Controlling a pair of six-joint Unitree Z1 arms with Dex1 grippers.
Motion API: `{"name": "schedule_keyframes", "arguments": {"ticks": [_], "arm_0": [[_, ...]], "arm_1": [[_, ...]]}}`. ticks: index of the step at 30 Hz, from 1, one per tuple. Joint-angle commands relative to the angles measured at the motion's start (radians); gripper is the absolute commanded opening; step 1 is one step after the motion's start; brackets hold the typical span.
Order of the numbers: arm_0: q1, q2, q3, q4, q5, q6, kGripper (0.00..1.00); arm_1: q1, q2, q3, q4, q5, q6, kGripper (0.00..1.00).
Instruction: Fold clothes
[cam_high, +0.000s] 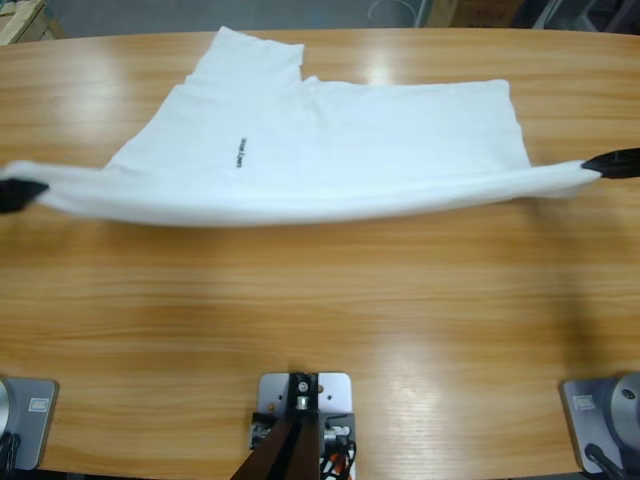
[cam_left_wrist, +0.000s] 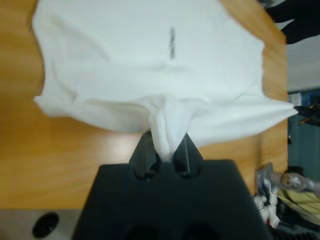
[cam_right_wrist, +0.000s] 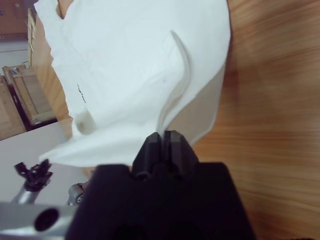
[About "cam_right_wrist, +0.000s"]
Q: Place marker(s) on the large wooden crate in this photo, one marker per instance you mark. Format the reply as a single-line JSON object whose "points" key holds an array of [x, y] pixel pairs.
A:
{"points": [[30, 95]]}

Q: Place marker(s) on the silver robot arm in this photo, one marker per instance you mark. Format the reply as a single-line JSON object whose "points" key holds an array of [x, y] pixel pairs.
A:
{"points": [[23, 196]]}

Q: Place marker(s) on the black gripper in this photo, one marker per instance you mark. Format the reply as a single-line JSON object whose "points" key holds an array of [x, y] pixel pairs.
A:
{"points": [[37, 178]]}

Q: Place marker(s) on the plain wooden crate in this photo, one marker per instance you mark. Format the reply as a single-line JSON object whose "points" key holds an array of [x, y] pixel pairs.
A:
{"points": [[10, 112]]}

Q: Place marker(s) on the white t-shirt with small print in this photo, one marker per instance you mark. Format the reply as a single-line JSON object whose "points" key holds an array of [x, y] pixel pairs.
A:
{"points": [[125, 75]]}

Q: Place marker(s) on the narrow wooden frame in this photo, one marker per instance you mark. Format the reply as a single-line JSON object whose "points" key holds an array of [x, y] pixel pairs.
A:
{"points": [[31, 37]]}

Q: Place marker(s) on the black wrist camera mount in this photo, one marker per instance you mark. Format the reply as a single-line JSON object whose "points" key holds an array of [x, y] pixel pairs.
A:
{"points": [[20, 168]]}

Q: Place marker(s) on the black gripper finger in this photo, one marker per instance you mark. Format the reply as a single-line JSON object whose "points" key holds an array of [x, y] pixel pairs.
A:
{"points": [[178, 152], [150, 155]]}

